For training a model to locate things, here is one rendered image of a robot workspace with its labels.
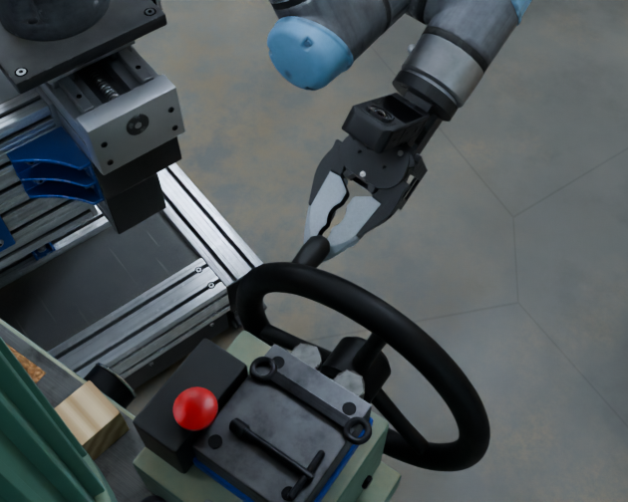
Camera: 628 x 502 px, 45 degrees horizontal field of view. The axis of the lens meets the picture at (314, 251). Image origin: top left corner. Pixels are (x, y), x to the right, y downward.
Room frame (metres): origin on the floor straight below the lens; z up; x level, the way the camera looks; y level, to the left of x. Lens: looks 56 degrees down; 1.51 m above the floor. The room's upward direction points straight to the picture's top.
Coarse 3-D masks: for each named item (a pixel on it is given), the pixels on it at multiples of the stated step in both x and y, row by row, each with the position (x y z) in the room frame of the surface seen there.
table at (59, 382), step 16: (0, 320) 0.33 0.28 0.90; (0, 336) 0.31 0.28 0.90; (16, 336) 0.31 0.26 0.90; (32, 352) 0.30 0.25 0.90; (48, 368) 0.28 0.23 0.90; (64, 368) 0.28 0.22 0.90; (48, 384) 0.27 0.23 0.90; (64, 384) 0.27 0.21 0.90; (80, 384) 0.27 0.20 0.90; (112, 400) 0.25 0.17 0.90; (128, 416) 0.24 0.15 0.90; (128, 432) 0.22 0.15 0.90; (112, 448) 0.21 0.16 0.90; (128, 448) 0.21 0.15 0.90; (112, 464) 0.20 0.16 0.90; (128, 464) 0.20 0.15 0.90; (384, 464) 0.21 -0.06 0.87; (112, 480) 0.18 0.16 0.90; (128, 480) 0.18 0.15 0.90; (384, 480) 0.19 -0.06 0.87; (128, 496) 0.17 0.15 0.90; (144, 496) 0.17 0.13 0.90; (368, 496) 0.18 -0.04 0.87; (384, 496) 0.18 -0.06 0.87
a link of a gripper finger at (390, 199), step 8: (384, 168) 0.49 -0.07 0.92; (400, 184) 0.47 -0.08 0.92; (408, 184) 0.47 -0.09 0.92; (376, 192) 0.46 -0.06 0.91; (384, 192) 0.46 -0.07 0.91; (392, 192) 0.46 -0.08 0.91; (400, 192) 0.46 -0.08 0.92; (384, 200) 0.46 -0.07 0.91; (392, 200) 0.46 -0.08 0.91; (400, 200) 0.46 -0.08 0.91; (384, 208) 0.45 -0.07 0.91; (392, 208) 0.45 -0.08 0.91; (376, 216) 0.44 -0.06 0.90; (384, 216) 0.44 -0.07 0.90; (368, 224) 0.44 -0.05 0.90; (376, 224) 0.44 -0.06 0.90; (360, 232) 0.43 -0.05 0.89
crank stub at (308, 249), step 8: (312, 240) 0.42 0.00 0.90; (320, 240) 0.42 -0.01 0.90; (304, 248) 0.41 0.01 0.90; (312, 248) 0.41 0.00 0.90; (320, 248) 0.41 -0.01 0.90; (328, 248) 0.41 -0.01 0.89; (296, 256) 0.40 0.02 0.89; (304, 256) 0.40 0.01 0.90; (312, 256) 0.40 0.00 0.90; (320, 256) 0.40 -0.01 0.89; (304, 264) 0.39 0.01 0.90; (312, 264) 0.39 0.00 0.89
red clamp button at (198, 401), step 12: (180, 396) 0.20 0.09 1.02; (192, 396) 0.20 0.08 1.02; (204, 396) 0.20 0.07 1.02; (180, 408) 0.19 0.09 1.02; (192, 408) 0.19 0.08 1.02; (204, 408) 0.19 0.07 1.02; (216, 408) 0.20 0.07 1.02; (180, 420) 0.19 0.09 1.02; (192, 420) 0.19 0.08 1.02; (204, 420) 0.19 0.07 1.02
